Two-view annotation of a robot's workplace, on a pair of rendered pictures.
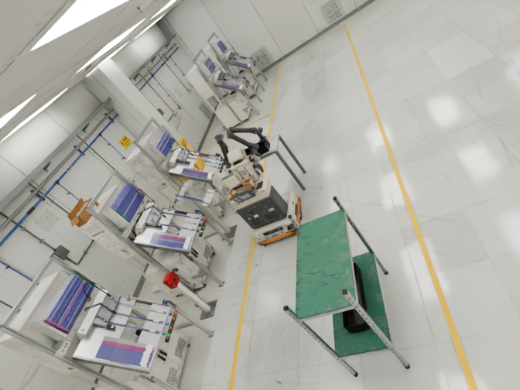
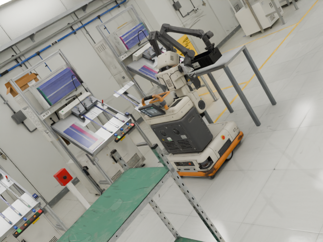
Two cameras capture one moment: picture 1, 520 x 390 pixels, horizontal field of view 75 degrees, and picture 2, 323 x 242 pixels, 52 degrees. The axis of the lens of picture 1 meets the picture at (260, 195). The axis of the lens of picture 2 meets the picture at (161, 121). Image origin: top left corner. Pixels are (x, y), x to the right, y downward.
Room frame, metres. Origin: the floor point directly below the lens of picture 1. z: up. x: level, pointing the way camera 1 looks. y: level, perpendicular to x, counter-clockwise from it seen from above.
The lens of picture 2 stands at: (0.76, -1.21, 1.64)
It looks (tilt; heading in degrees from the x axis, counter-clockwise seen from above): 16 degrees down; 25
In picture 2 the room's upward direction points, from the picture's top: 34 degrees counter-clockwise
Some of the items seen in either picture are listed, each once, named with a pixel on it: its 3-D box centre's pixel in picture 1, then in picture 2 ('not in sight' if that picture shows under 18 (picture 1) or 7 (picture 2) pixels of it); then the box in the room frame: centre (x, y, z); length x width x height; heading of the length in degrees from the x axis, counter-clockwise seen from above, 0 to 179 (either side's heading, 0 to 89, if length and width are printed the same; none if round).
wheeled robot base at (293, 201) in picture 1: (276, 217); (203, 148); (3.86, 0.02, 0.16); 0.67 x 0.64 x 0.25; 149
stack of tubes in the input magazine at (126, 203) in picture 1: (126, 203); (58, 86); (4.32, 1.39, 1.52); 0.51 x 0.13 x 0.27; 150
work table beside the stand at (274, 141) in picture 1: (272, 171); (228, 91); (4.52, -0.38, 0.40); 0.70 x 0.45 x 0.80; 59
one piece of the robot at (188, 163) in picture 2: (272, 230); (184, 163); (3.56, 0.17, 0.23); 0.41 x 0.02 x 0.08; 59
